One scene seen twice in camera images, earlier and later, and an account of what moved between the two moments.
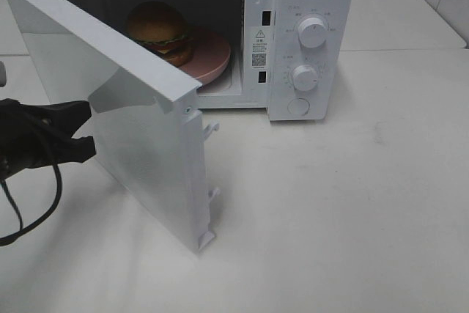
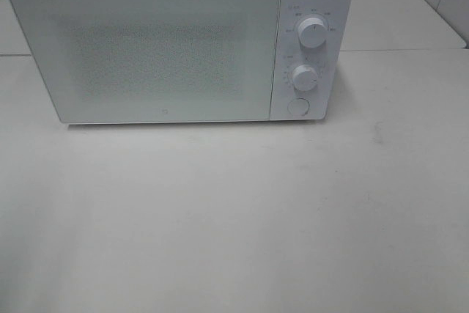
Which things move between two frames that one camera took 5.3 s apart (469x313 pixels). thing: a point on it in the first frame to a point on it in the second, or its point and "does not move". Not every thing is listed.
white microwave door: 147,132 to 152,50
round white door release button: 298,106 does not move
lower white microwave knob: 305,78 does not move
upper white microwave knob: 311,33 does not move
